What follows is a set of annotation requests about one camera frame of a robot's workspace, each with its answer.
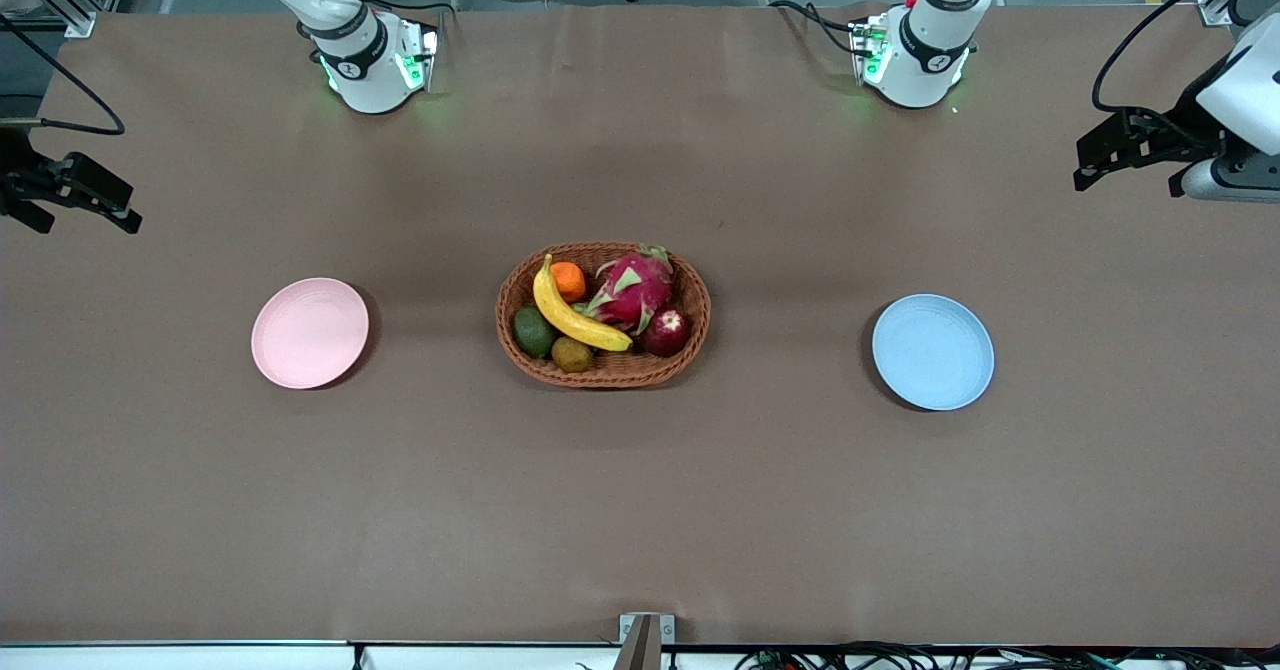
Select yellow banana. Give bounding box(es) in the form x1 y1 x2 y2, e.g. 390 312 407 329
532 254 635 353

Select brown wicker basket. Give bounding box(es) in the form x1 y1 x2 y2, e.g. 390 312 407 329
496 241 713 389

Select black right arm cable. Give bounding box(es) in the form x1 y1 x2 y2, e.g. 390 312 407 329
0 0 456 137

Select white table edge rail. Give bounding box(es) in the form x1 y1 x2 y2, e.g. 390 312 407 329
0 639 1280 670

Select red apple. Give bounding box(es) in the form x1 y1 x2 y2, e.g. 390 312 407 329
641 307 691 357

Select brown table cover sheet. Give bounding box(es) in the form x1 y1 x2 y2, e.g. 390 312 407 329
0 2 1280 648

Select pink dragon fruit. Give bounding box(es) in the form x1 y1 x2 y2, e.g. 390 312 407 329
575 245 677 336

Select metal table bracket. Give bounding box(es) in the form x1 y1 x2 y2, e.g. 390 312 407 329
613 613 676 670

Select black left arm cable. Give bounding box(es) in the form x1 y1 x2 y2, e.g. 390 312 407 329
1091 0 1280 119

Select green avocado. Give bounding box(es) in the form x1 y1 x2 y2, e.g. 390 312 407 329
513 304 559 359

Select pink plate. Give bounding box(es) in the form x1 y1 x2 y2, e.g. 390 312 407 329
250 277 370 390

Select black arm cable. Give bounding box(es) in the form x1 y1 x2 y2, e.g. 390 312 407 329
0 0 456 137
1091 0 1280 119

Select tangled black cables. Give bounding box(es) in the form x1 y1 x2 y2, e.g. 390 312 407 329
735 642 1280 670

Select black base power cable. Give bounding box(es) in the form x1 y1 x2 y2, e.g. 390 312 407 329
768 0 867 57

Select blue plate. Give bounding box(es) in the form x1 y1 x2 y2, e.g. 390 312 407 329
871 294 996 412

